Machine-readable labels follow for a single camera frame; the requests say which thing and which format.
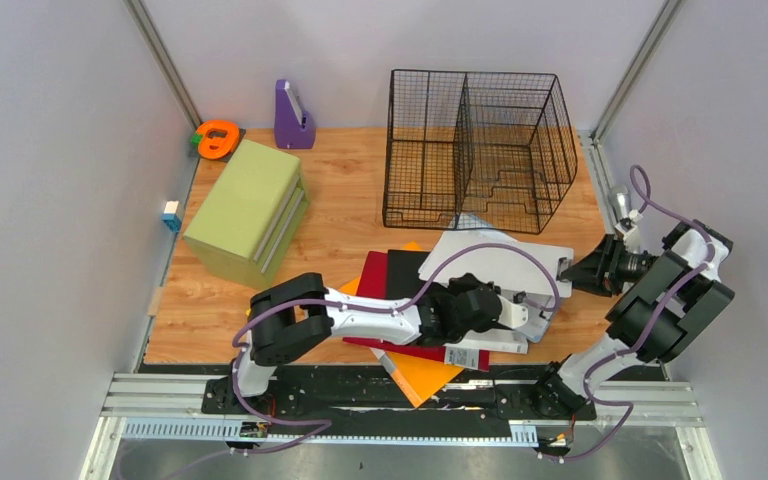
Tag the purple tape dispenser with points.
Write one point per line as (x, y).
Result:
(294, 127)

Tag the blue white toy brick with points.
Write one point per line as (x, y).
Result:
(172, 216)

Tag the orange tape roll holder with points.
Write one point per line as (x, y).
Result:
(216, 139)

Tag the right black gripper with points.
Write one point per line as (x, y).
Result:
(598, 272)

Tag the black clip file folder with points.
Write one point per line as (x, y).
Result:
(402, 282)

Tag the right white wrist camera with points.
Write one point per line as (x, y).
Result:
(629, 232)

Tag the white clipboard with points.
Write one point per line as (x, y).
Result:
(508, 270)

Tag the black wire mesh basket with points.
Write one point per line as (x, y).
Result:
(468, 150)

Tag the papers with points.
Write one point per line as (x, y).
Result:
(541, 308)

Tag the green drawer cabinet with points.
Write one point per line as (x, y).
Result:
(244, 227)

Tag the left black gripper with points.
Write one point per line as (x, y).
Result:
(468, 282)

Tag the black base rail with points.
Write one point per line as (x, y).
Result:
(365, 401)

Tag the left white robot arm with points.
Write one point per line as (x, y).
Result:
(286, 321)

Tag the orange folder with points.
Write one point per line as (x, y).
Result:
(418, 379)

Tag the red folder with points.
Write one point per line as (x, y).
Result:
(373, 283)

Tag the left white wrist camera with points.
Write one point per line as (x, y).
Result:
(512, 316)

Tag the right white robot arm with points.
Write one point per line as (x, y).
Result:
(664, 303)

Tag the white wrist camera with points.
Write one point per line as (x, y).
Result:
(512, 316)
(629, 232)

